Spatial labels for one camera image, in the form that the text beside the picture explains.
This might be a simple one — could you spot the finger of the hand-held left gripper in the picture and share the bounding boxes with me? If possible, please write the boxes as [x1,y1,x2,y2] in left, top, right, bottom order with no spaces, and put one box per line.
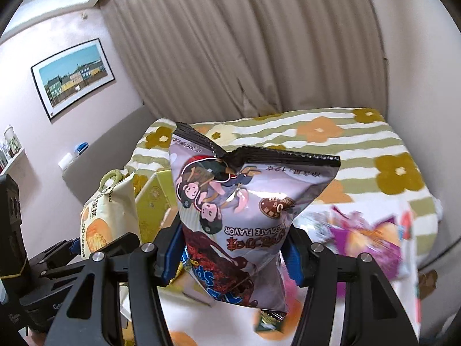
[28,237,87,279]
[104,232,142,256]

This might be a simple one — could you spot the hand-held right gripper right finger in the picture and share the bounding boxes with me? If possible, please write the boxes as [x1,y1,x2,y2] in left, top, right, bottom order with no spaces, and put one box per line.
[279,223,420,346]

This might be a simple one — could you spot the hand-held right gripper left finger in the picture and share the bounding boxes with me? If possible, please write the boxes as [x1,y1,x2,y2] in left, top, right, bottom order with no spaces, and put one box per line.
[43,219,188,346]

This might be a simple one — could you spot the cream cake snack bag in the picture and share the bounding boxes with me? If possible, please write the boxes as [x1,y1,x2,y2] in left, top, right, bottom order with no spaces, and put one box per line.
[80,169,142,262]

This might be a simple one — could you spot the yellow-green cardboard box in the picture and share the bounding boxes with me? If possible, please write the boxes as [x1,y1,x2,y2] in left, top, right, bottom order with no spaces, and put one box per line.
[133,169,181,244]

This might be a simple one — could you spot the purple cartoon snack bag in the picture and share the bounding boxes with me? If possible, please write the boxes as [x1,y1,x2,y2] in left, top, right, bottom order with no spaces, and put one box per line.
[169,122,341,312]

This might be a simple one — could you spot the blue snack packet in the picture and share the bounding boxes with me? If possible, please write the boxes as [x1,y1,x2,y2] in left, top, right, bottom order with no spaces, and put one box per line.
[178,249,258,311]

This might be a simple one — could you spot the small green packet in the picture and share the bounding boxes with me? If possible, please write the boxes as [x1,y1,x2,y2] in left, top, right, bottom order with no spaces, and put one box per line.
[254,310,287,332]

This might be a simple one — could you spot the padded headboard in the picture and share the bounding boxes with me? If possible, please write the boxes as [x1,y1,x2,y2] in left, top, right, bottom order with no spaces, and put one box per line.
[61,104,163,206]

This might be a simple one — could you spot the white fruit print cloth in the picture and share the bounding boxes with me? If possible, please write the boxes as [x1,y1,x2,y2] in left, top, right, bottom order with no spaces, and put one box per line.
[119,202,422,346]

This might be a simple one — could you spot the white jar green label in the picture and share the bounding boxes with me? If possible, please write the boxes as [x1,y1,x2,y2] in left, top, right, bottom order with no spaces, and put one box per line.
[3,125,23,157]

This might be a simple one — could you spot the purple snack packet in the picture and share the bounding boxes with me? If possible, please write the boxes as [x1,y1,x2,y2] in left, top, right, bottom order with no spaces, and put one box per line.
[329,205,415,282]

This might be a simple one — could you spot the striped floral blanket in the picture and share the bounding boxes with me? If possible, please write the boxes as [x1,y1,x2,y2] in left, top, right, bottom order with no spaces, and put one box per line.
[124,107,442,224]

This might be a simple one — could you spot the beige curtain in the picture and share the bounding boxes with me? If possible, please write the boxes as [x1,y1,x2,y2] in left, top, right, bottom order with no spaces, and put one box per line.
[97,0,391,125]

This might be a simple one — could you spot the white wall shelf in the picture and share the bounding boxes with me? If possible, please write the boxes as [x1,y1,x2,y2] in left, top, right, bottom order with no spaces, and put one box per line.
[0,148,27,174]

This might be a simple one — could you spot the framed wall picture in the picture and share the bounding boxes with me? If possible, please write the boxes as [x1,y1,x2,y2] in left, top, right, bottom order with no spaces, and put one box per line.
[31,38,116,121]

